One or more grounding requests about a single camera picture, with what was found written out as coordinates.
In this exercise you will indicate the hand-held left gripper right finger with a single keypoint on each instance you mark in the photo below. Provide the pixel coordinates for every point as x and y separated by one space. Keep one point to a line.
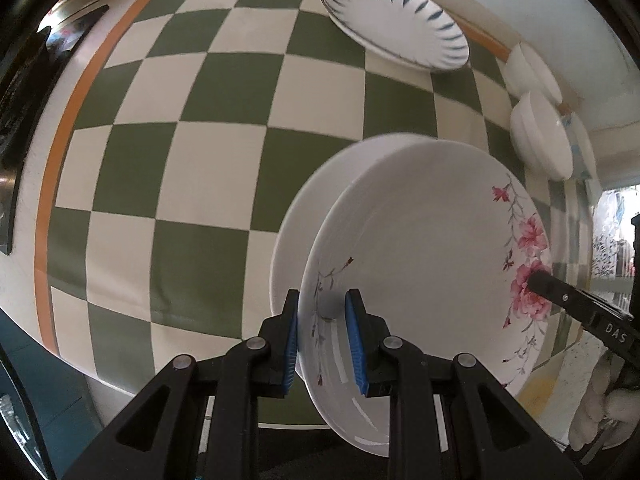
356 345

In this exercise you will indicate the leaf patterned white cloth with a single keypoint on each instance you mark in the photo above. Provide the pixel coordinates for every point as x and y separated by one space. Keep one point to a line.
605 250

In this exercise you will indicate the green checkered tablecloth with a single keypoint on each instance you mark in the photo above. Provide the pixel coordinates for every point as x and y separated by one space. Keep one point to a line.
200 85

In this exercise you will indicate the teal cabinet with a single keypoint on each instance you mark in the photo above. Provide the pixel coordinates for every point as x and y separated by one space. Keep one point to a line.
40 385

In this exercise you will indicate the white bowl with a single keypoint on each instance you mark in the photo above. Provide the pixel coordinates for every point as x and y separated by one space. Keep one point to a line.
535 135
525 67

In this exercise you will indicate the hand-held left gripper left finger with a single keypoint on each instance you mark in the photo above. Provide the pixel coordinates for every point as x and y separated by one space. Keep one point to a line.
291 350

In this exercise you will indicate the blue striped bowl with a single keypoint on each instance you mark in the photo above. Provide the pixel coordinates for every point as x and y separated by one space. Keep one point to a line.
582 150

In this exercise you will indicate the person's right hand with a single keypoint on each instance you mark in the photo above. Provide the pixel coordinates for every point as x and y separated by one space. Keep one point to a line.
595 400

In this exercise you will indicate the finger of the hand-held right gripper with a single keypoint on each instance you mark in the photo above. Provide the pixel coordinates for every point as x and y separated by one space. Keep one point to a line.
560 292

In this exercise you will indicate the blue leaf pattern plate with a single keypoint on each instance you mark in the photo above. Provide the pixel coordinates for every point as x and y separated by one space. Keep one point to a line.
385 15

